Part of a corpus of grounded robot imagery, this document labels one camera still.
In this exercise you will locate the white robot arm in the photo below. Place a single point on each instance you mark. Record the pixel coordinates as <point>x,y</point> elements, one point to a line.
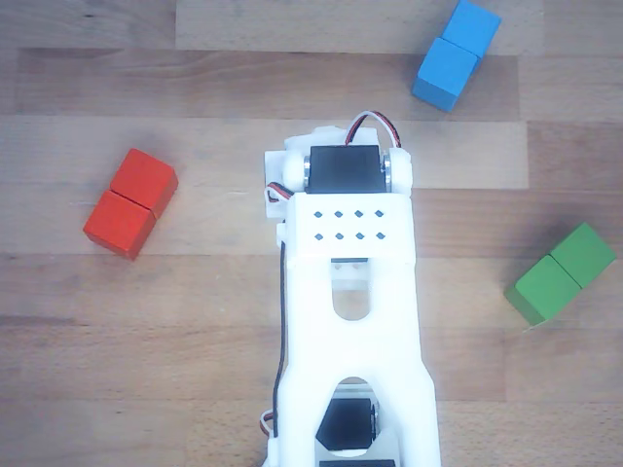
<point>350,350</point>

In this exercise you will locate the red rectangular block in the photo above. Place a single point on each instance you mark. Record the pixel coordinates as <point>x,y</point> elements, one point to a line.
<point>121,224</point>

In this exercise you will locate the blue rectangular block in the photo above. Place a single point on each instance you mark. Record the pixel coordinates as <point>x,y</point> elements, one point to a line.
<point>445,73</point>

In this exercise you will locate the green rectangular block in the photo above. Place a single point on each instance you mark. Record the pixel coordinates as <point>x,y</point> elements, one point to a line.
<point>545,287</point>

